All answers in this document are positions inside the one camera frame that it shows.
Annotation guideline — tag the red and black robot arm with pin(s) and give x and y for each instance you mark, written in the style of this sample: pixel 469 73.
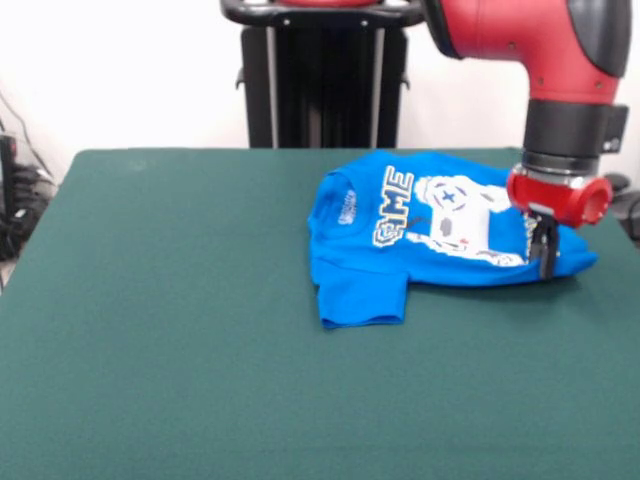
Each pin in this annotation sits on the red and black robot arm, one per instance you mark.
pixel 550 60

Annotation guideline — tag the blue game controller print t-shirt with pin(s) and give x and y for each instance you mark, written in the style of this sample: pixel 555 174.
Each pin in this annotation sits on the blue game controller print t-shirt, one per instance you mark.
pixel 360 300

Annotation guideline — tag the black office chair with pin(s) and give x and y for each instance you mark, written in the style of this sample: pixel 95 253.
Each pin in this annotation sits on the black office chair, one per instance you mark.
pixel 627 195

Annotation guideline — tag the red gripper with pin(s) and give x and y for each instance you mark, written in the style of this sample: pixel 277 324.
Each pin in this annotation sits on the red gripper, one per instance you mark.
pixel 555 197

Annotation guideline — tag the black computer box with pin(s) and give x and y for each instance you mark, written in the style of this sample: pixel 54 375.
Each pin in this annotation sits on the black computer box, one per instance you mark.
pixel 6 170

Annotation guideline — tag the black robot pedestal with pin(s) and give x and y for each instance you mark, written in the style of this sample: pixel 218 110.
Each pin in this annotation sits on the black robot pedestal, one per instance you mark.
pixel 325 75

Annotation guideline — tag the dark green table cloth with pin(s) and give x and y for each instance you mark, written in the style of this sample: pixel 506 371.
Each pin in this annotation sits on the dark green table cloth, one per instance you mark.
pixel 400 415

